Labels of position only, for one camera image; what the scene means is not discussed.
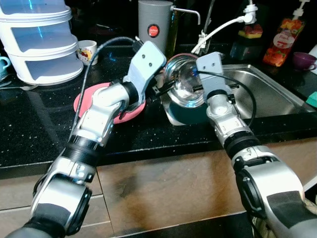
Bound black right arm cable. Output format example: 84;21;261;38
196;70;258;130

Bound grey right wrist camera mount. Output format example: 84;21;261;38
196;52;236;98

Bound teal mug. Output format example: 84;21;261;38
0;56;11;81

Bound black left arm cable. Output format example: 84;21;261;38
73;36;145;137

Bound stainless steel sink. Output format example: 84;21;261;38
160;63;316;127

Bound white stacked plastic container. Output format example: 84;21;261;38
0;0;84;86

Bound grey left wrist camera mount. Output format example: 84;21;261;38
122;41;167;103

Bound chrome tap spout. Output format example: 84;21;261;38
172;6;202;25

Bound brown counter cabinet front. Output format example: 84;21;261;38
0;138;317;238

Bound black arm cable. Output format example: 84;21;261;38
73;36;145;137
196;70;258;130

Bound dark container with coloured sponges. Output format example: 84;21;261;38
230;24;264;63

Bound chrome faucet pipe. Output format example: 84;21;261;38
198;0;217;54

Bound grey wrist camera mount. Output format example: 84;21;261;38
196;52;236;98
122;41;167;103

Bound teal plate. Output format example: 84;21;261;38
168;97;211;125

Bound white hose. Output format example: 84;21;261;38
191;15;253;55

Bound purple cup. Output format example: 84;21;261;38
292;52;317;71

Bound white faucet filter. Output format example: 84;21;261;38
243;1;261;25

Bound yellow oil bottle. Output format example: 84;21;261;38
166;5;180;56

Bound white mug with print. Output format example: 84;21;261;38
77;40;99;66

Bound grey canister with red label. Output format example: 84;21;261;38
138;0;174;55

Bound pink plate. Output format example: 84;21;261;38
73;82;147;125

